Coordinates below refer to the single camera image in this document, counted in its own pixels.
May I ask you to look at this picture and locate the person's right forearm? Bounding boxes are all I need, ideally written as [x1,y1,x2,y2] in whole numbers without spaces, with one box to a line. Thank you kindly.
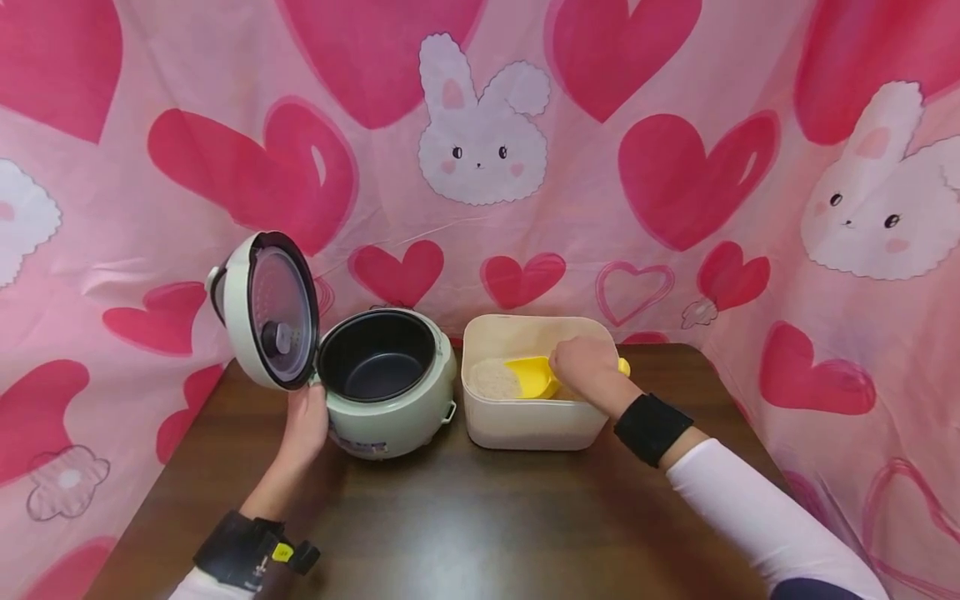
[660,426,891,600]

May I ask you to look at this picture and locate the person's right hand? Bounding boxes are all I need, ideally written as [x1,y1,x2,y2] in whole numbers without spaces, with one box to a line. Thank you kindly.
[547,336,633,416]

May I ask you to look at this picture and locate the person's left forearm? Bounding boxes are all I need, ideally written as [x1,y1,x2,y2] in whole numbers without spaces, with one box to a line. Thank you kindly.
[167,461,313,600]

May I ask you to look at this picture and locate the cream plastic rice container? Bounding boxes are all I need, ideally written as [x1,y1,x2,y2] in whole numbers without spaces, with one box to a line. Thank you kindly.
[461,313,623,452]

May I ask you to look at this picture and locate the yellow plastic scoop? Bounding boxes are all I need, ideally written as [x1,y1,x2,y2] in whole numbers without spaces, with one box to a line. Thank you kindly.
[503,356,632,400]

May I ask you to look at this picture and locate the pale green rice cooker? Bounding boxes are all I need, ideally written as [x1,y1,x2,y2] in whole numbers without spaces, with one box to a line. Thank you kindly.
[205,231,458,461]

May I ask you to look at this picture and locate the black wrist band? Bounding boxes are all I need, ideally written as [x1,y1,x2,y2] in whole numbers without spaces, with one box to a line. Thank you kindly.
[613,392,695,468]
[192,510,323,593]

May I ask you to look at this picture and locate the heap of white rice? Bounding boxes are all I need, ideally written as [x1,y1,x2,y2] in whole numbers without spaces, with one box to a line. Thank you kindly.
[468,358,524,401]

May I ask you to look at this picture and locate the person's left hand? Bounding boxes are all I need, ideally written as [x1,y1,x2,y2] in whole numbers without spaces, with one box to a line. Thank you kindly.
[276,382,330,475]

